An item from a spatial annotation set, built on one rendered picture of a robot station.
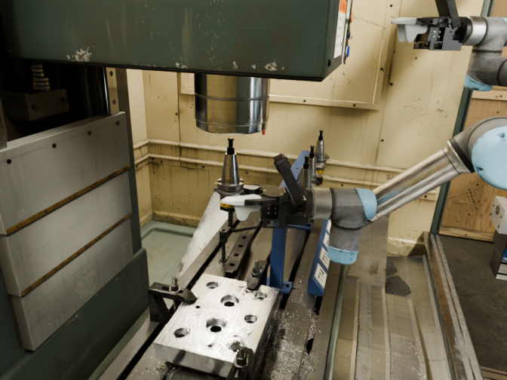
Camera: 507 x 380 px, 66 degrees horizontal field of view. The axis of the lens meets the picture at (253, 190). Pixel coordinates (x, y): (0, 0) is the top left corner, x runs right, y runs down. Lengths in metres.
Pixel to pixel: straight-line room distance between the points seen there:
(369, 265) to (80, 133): 1.26
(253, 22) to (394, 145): 1.27
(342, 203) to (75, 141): 0.68
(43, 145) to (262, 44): 0.57
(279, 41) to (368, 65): 1.14
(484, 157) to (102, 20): 0.76
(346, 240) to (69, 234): 0.71
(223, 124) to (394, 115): 1.16
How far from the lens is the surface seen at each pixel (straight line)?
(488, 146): 0.87
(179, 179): 2.18
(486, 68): 1.29
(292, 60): 0.69
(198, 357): 0.96
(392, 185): 1.06
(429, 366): 1.52
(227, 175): 0.88
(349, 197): 0.94
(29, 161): 1.00
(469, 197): 3.82
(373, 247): 1.86
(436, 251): 1.89
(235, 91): 0.78
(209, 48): 0.73
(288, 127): 1.89
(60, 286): 1.19
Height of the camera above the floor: 1.66
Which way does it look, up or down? 22 degrees down
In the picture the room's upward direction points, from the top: 2 degrees clockwise
